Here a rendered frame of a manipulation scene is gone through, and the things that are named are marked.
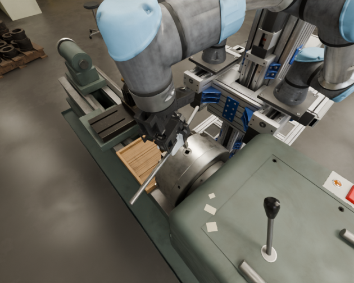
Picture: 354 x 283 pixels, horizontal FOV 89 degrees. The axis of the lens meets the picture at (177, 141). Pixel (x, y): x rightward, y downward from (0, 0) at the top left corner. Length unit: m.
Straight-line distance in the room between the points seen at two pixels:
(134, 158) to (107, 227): 0.99
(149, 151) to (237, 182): 0.61
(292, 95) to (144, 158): 0.81
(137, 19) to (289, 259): 0.57
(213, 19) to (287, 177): 0.52
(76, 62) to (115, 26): 1.27
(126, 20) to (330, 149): 2.68
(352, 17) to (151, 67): 0.43
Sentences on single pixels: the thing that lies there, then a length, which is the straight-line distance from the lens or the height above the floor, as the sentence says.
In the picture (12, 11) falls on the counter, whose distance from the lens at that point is 6.37.
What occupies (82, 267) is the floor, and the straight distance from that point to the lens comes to 1.93.
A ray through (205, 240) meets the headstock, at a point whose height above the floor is 1.26.
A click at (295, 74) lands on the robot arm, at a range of 1.00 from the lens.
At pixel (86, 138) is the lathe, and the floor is 0.54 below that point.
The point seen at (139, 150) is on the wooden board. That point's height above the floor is 0.88.
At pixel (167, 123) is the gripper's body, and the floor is 1.49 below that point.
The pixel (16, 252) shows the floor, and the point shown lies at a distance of 2.23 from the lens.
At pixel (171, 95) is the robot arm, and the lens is 0.30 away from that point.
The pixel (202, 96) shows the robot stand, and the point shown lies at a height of 0.99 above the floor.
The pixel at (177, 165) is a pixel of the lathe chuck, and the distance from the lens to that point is 0.64.
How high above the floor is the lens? 1.77
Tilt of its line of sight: 54 degrees down
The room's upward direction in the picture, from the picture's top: straight up
